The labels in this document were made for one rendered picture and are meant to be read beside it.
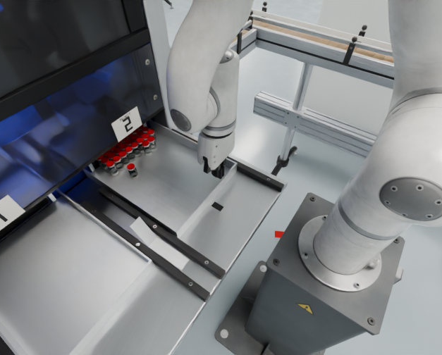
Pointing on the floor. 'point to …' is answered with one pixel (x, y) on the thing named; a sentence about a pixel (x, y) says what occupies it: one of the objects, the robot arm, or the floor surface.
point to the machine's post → (158, 22)
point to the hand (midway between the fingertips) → (218, 170)
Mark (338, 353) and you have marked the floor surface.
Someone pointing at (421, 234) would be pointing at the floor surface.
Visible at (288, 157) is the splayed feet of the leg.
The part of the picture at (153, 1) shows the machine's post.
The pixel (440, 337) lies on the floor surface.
